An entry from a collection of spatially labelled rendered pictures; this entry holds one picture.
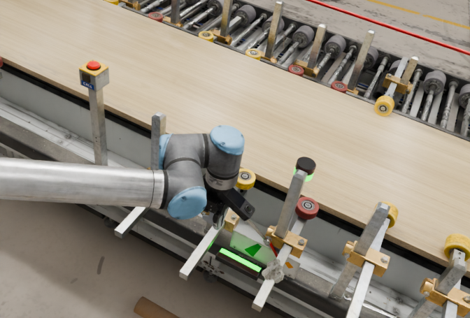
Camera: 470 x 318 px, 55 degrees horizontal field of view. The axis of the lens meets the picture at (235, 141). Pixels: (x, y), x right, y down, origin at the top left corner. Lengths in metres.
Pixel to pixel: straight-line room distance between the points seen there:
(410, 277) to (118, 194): 1.19
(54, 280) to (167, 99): 1.08
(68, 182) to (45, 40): 1.46
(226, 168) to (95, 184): 0.35
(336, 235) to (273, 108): 0.62
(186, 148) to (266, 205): 0.77
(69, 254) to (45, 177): 1.59
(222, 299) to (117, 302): 0.51
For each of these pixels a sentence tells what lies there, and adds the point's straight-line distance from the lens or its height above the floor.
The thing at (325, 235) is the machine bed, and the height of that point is 0.73.
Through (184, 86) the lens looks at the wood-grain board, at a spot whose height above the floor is 0.90.
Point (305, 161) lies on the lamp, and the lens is 1.40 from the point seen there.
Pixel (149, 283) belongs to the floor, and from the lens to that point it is 2.43.
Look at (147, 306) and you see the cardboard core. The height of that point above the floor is 0.08.
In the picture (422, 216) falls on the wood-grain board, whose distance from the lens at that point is 1.80.
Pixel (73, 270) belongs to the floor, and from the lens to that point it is 2.50.
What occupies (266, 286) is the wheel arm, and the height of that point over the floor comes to 0.86.
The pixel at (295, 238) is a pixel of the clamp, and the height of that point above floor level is 0.87.
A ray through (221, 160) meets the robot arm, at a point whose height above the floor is 1.30.
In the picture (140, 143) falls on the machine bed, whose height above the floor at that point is 0.75.
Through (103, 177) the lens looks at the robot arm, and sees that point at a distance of 1.00.
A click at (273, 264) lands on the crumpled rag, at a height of 0.87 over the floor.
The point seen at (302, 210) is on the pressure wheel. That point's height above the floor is 0.91.
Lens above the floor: 2.09
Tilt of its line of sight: 41 degrees down
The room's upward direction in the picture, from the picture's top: 10 degrees clockwise
